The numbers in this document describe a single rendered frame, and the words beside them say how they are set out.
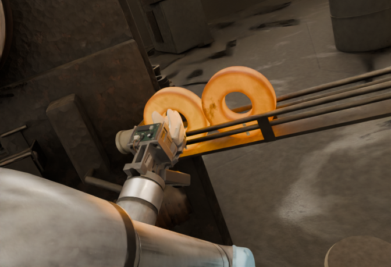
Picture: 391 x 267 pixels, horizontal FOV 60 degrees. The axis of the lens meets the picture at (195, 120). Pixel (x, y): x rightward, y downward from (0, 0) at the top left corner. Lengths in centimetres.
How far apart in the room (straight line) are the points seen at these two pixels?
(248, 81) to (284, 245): 84
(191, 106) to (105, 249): 49
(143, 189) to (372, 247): 38
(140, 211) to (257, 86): 32
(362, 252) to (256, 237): 84
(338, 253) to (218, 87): 36
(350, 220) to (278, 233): 27
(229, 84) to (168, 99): 14
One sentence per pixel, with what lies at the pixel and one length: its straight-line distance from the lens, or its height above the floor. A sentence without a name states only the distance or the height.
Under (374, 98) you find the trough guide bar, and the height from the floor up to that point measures 70.
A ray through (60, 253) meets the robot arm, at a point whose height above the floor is 84.
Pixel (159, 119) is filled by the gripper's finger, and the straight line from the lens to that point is 74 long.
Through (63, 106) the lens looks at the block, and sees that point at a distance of 91.
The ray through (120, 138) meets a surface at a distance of 85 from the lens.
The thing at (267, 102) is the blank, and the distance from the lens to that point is 68.
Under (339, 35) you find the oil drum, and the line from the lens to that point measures 318.
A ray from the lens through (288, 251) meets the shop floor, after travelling 135.
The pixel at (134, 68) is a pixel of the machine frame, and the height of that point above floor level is 80.
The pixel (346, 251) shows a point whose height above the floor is 52.
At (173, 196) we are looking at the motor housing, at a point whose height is 51.
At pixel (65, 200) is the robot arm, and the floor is 86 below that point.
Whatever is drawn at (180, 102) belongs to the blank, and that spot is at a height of 75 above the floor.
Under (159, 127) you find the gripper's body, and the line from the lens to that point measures 65.
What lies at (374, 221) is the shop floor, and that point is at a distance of 143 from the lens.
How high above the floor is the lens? 99
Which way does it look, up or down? 23 degrees down
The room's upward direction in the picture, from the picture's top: 19 degrees counter-clockwise
